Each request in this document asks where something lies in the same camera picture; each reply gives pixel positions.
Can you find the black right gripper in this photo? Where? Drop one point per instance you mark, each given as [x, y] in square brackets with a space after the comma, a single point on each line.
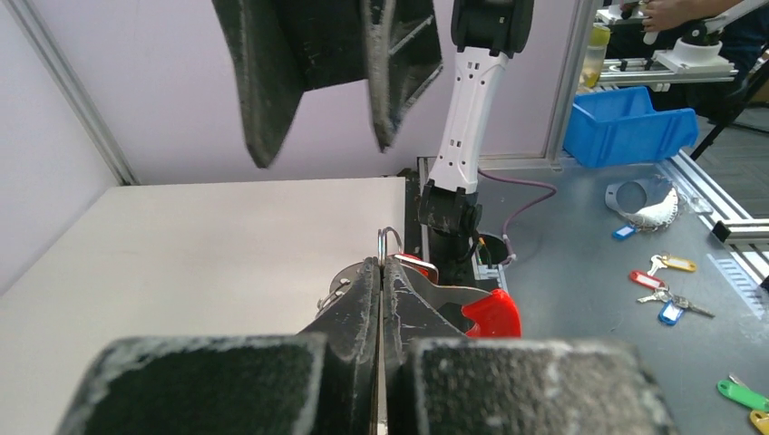
[276, 49]

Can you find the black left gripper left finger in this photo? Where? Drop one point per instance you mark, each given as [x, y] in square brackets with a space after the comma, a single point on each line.
[321, 380]

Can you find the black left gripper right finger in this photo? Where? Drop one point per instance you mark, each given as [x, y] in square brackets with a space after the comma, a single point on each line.
[463, 385]

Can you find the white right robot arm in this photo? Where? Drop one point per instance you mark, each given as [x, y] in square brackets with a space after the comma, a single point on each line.
[486, 35]

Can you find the spare metal keyring plate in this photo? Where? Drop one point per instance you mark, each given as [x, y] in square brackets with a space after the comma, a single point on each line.
[647, 204]

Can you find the person's hand in background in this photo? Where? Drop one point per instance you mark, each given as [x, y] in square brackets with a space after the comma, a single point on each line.
[662, 15]

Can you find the red tagged key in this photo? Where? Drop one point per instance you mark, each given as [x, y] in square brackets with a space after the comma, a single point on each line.
[648, 281]

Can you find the small blue key tag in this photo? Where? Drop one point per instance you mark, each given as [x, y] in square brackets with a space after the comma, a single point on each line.
[624, 232]

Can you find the blue tagged key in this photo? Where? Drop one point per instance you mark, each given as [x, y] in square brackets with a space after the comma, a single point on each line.
[673, 306]

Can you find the yellow tagged key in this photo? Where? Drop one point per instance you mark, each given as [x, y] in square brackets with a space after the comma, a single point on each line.
[666, 261]

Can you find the yellow liquid bottle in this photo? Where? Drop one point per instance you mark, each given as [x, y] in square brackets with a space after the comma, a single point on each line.
[595, 55]

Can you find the blue plastic bin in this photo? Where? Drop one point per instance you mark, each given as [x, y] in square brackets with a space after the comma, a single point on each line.
[621, 127]

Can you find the green plastic piece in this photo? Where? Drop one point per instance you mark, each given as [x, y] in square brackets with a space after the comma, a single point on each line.
[735, 390]

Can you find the yellow key tag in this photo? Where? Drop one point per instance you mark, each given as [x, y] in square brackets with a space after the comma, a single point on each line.
[760, 421]

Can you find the white device on stand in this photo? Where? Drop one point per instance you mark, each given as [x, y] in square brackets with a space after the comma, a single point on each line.
[697, 51]

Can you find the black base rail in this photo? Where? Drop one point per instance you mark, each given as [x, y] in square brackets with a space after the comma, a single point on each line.
[442, 229]

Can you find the aluminium frame upright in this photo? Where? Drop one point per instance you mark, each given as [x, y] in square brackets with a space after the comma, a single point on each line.
[576, 39]

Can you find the left aluminium frame post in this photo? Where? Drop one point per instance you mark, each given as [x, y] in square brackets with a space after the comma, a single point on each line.
[42, 40]

